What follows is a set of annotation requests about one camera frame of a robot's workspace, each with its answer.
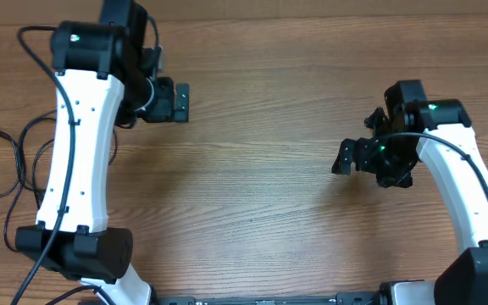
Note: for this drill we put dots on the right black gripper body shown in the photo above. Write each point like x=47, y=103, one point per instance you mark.
x=390, y=159

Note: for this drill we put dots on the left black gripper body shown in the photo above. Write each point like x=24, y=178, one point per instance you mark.
x=162, y=107

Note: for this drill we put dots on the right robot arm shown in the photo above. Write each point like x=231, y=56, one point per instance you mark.
x=410, y=129

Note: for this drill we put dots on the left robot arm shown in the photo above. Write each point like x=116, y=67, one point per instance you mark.
x=105, y=77

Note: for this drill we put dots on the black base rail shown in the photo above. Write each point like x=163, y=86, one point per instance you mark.
x=265, y=300

